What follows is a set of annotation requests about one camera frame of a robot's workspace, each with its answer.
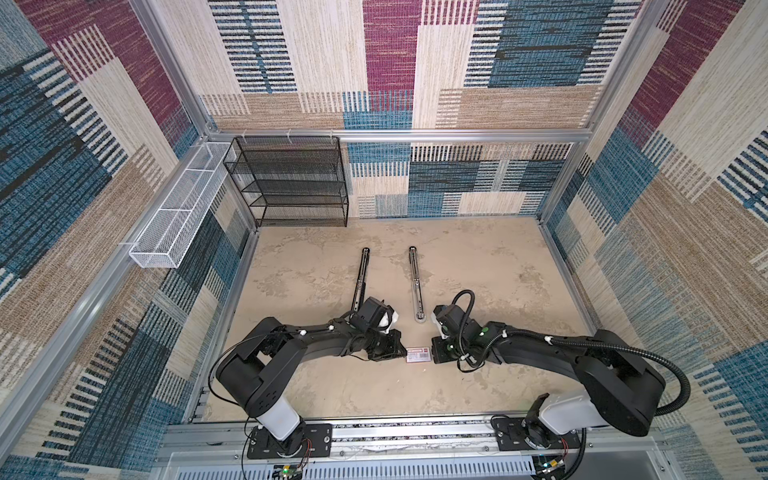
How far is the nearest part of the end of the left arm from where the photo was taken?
2.39 ft

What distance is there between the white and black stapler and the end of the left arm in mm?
138

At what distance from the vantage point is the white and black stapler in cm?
96
